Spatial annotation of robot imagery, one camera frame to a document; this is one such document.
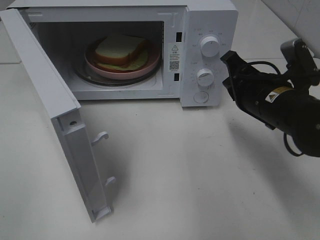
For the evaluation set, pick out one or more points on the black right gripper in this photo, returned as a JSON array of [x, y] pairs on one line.
[[254, 91]]

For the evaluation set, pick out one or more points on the white timer knob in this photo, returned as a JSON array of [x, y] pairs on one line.
[[205, 77]]

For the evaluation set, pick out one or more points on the round door release button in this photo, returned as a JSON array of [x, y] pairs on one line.
[[201, 97]]

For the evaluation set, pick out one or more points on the pink round plate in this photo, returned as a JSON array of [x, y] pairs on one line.
[[144, 64]]

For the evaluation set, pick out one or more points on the white bread sandwich with lettuce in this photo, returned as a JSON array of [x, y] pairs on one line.
[[121, 53]]

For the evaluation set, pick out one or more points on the white microwave door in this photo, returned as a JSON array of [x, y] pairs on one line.
[[55, 120]]

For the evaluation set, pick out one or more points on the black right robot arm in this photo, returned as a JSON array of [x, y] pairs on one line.
[[301, 125]]

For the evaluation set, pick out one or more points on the upper white power knob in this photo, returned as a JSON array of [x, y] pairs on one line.
[[210, 46]]

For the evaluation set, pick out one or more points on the white microwave oven body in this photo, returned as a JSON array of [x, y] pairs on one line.
[[56, 41]]

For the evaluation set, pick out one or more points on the glass microwave turntable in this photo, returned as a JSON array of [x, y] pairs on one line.
[[82, 70]]

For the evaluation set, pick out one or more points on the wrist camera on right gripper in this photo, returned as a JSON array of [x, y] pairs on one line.
[[301, 67]]

